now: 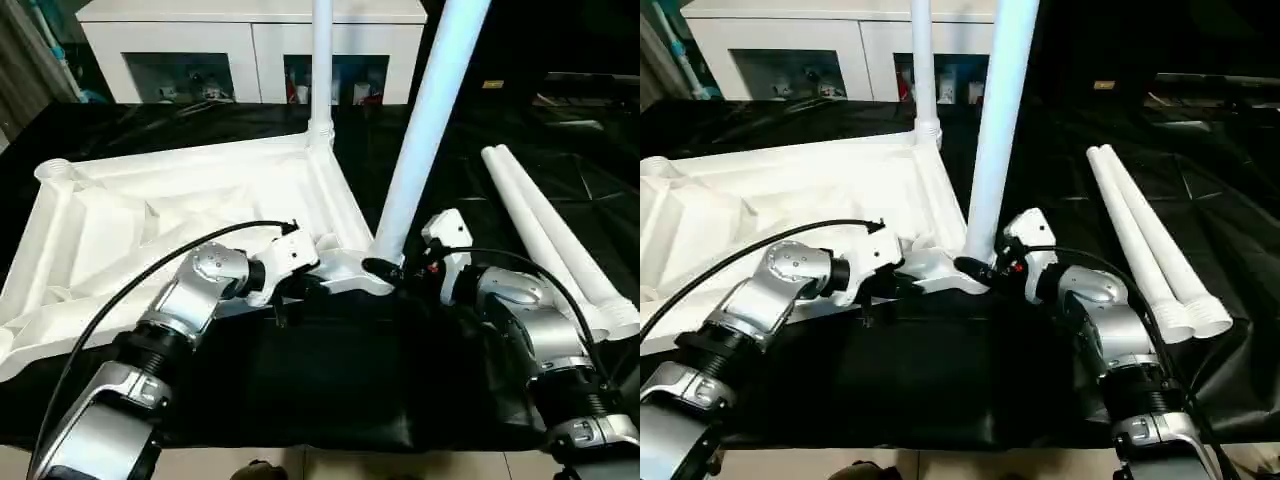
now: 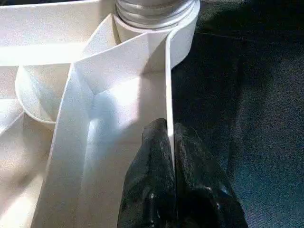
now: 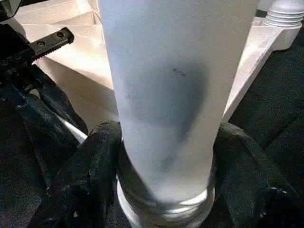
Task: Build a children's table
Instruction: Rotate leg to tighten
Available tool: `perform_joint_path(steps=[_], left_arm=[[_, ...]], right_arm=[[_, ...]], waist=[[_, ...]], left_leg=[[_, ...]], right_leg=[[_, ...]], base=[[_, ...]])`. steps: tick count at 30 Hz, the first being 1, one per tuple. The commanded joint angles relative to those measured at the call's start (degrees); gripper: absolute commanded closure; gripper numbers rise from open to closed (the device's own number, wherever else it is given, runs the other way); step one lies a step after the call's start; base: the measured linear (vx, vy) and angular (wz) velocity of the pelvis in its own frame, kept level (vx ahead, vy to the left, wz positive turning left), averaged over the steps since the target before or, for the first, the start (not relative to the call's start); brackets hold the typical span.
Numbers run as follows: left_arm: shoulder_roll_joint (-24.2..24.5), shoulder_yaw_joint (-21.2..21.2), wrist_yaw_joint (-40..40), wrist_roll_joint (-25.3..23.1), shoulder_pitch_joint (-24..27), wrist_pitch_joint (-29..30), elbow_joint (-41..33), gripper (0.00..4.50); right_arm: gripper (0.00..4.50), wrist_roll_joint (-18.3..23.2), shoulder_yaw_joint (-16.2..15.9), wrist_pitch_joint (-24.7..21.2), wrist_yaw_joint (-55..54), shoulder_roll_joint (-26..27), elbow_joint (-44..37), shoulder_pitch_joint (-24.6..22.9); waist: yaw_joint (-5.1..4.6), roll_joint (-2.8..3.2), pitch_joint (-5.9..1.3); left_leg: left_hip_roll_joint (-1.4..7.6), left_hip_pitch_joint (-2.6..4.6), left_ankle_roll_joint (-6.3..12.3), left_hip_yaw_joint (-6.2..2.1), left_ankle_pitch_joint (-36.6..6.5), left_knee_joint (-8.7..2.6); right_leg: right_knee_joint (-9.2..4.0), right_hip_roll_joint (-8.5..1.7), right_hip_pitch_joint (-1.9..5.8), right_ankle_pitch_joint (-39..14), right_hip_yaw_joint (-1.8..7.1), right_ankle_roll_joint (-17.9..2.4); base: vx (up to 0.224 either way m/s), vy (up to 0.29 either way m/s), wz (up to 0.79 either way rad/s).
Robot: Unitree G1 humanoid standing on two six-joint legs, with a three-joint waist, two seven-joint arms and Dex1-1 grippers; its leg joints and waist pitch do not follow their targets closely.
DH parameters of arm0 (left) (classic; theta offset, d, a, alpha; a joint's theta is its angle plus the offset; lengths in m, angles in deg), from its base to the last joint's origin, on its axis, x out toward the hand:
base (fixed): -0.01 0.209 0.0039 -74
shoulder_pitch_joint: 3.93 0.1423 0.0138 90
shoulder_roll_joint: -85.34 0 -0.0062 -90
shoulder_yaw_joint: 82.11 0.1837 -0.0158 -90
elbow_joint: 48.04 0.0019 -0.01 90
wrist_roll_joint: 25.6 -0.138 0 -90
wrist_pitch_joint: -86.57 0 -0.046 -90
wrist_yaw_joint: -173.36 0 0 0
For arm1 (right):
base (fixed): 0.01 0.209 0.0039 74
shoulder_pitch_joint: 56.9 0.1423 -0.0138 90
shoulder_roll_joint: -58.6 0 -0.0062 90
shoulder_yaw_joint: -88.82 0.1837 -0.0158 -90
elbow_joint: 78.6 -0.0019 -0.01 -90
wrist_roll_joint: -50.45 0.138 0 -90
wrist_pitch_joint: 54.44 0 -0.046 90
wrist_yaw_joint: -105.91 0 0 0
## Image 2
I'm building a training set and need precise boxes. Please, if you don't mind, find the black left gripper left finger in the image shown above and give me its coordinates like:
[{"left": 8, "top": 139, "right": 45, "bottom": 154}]
[{"left": 116, "top": 117, "right": 178, "bottom": 228}]

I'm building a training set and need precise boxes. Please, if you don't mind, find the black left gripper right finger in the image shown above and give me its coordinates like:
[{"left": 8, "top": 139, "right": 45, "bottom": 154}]
[{"left": 173, "top": 122, "right": 249, "bottom": 228}]

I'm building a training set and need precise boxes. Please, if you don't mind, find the white plastic table top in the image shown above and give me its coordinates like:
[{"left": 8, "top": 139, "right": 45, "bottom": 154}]
[{"left": 0, "top": 0, "right": 200, "bottom": 228}]

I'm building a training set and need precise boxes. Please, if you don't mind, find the white plastic table leg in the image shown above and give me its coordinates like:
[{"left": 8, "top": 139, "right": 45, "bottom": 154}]
[{"left": 115, "top": 0, "right": 194, "bottom": 29}]

